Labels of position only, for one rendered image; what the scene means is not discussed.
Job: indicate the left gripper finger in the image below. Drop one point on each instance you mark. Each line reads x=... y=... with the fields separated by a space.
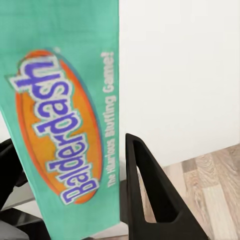
x=22 y=180

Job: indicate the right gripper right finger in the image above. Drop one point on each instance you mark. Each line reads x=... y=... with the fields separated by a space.
x=174 y=220

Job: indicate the desk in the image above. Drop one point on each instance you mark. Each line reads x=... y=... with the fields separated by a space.
x=21 y=211

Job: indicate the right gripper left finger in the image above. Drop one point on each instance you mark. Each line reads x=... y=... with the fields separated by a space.
x=10 y=170

